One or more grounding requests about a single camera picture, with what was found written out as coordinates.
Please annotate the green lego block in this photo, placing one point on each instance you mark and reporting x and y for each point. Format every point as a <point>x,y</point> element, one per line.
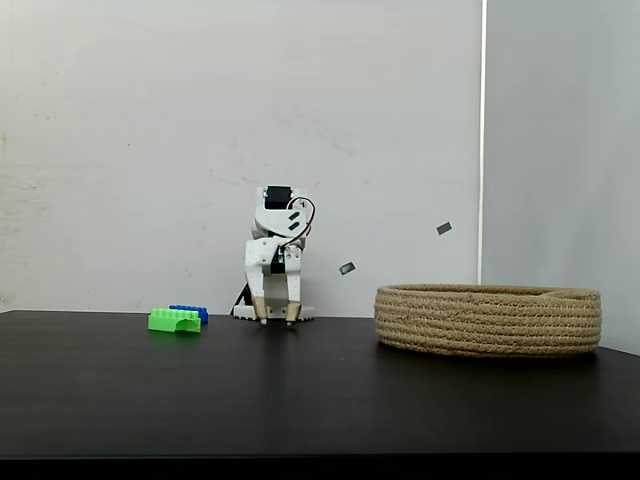
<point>167,321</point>

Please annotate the grey tape piece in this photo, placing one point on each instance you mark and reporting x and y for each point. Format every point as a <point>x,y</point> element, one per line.
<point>347,268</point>
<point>444,228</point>

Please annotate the blue lego block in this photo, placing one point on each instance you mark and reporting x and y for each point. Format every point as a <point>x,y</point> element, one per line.
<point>204,315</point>

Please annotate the white vertical wall strip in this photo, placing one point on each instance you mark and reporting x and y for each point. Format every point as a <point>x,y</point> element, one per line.
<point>483,150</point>

